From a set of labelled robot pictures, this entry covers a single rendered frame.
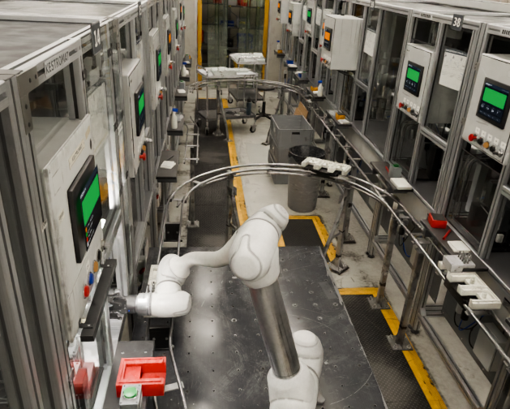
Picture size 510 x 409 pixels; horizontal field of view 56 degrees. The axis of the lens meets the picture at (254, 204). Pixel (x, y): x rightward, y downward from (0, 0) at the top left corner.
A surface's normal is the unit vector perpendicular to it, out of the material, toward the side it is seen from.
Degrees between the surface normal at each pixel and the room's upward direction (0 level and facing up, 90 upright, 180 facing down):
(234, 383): 0
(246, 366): 0
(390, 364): 0
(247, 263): 85
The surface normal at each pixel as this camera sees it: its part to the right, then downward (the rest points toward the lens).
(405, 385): 0.05, -0.90
